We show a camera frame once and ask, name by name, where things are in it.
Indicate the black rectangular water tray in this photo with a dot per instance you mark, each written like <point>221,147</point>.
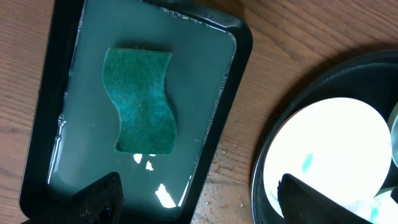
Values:
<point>76,125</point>

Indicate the white plate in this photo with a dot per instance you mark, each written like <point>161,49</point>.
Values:
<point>331,145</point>

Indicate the mint plate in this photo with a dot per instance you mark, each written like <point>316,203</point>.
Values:
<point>392,123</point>
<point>369,204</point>

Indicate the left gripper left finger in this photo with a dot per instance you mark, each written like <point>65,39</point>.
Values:
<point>99,203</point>

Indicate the black round tray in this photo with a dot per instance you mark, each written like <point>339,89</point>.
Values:
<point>370,78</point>

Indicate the green scouring sponge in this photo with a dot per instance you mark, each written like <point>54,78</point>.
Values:
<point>135,83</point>

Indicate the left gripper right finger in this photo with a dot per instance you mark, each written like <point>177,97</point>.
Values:
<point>302,204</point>

